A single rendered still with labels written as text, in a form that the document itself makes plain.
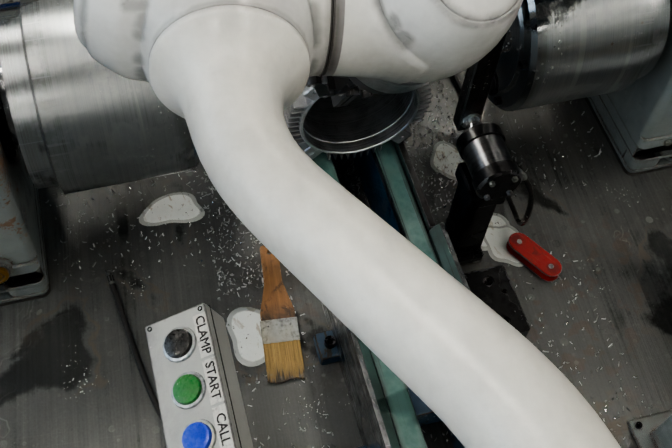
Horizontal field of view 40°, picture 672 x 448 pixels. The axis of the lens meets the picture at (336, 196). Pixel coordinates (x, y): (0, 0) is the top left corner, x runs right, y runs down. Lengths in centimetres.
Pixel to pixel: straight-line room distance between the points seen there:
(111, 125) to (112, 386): 35
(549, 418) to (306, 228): 16
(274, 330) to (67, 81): 43
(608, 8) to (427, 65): 61
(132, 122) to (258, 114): 54
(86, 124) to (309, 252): 61
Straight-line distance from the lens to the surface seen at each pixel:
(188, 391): 92
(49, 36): 107
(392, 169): 124
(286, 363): 122
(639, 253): 140
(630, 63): 126
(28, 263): 124
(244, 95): 54
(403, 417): 108
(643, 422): 128
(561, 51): 119
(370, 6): 60
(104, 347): 125
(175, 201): 135
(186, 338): 94
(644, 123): 140
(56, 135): 107
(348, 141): 123
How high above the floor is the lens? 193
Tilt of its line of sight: 56 degrees down
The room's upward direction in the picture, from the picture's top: 6 degrees clockwise
